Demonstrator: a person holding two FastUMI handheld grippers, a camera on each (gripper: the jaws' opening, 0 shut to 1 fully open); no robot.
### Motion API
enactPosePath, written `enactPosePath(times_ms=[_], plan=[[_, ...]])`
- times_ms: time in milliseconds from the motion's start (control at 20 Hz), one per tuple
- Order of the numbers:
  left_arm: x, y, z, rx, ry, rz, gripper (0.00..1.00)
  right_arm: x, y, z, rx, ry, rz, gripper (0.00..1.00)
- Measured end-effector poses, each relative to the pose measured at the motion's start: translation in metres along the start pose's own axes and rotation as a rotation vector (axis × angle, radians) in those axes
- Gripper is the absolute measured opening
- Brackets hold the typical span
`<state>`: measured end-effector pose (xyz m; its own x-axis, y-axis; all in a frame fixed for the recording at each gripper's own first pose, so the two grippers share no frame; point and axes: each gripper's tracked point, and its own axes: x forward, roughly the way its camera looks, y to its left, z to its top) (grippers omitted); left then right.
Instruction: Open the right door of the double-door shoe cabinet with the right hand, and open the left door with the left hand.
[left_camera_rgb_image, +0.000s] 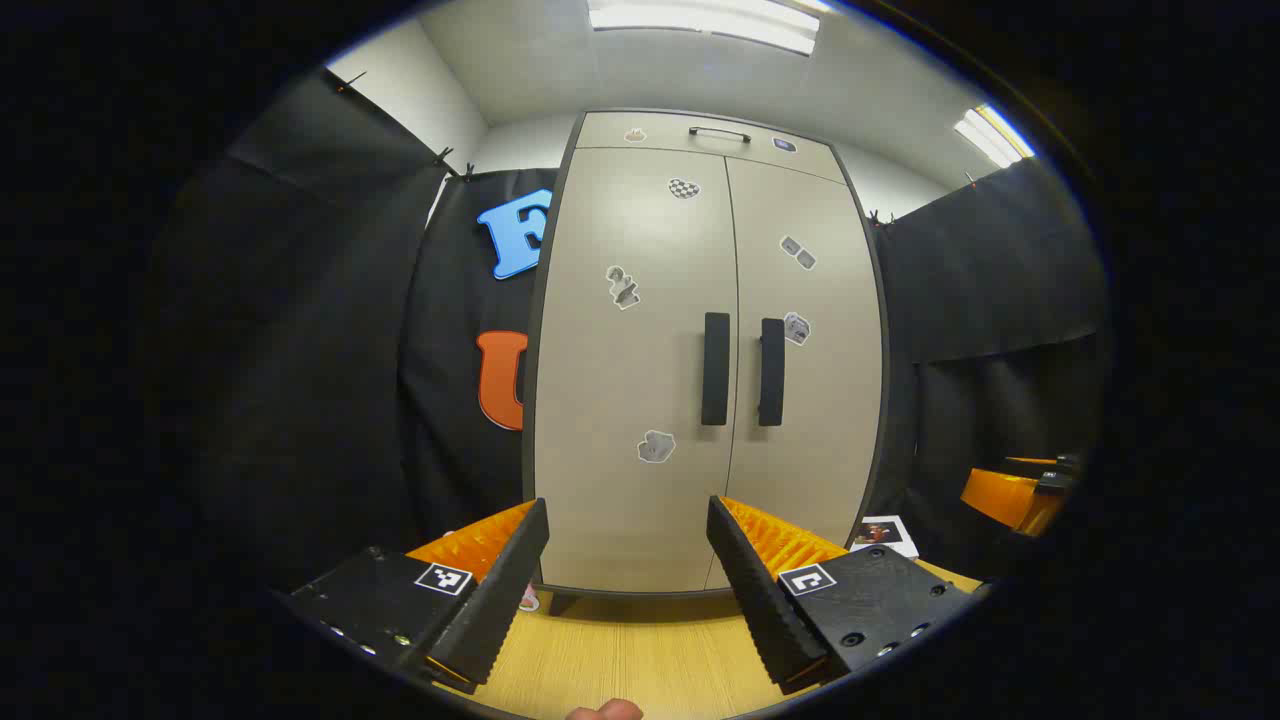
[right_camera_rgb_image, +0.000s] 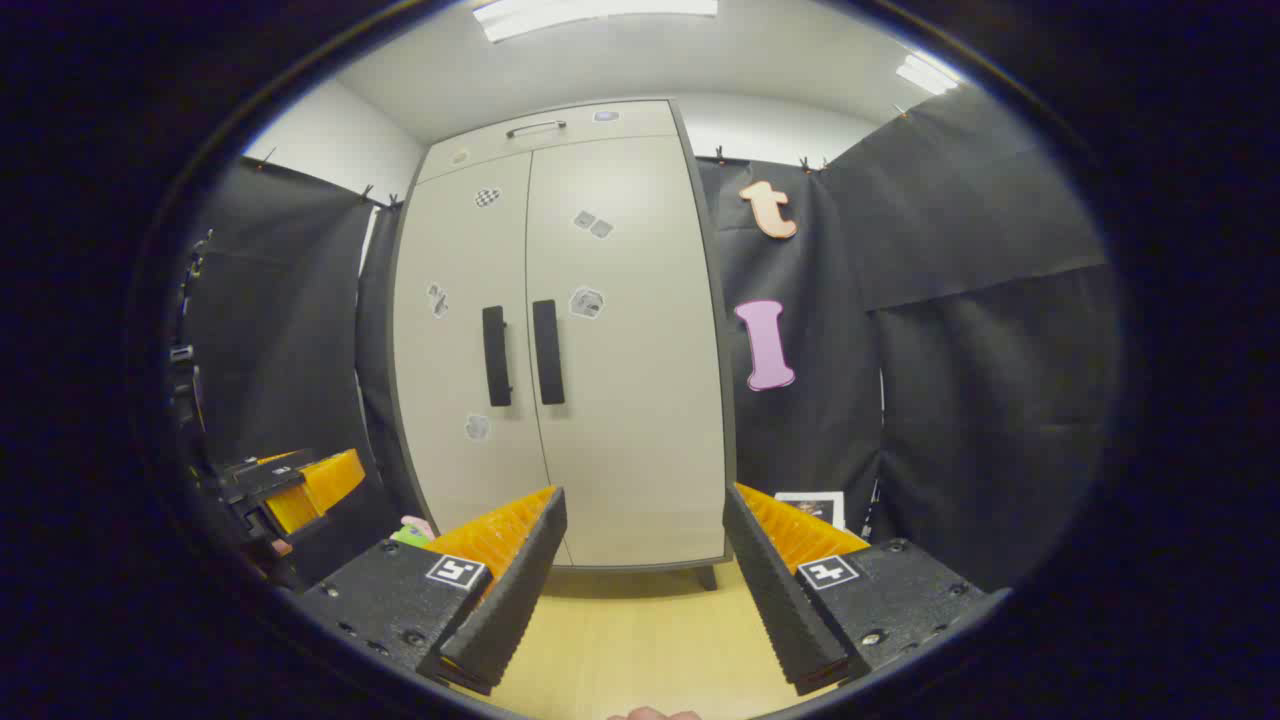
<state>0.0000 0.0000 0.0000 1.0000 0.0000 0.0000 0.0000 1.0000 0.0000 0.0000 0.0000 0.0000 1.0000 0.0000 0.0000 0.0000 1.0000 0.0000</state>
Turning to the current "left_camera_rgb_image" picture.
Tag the beige cabinet door checkered sticker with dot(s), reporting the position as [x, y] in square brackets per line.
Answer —
[630, 380]

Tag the long ceiling light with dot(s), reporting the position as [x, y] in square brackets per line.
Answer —
[700, 20]

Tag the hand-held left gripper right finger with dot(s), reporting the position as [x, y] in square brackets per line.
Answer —
[760, 600]

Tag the beige cabinet drawer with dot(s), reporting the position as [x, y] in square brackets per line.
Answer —
[660, 135]

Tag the small pink toy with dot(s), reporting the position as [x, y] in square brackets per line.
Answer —
[529, 599]

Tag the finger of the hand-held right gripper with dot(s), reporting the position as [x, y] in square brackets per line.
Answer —
[1000, 495]

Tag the beige double-door shoe cabinet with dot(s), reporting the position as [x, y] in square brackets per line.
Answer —
[630, 500]

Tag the small ceiling light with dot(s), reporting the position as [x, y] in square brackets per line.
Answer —
[990, 135]

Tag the beige cabinet door box sticker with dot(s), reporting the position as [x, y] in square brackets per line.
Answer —
[820, 400]

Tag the printed photo card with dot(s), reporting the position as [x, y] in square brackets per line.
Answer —
[885, 535]

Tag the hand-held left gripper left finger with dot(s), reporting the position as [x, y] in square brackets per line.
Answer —
[505, 590]

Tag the black backdrop cloth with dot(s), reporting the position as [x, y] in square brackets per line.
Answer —
[300, 350]

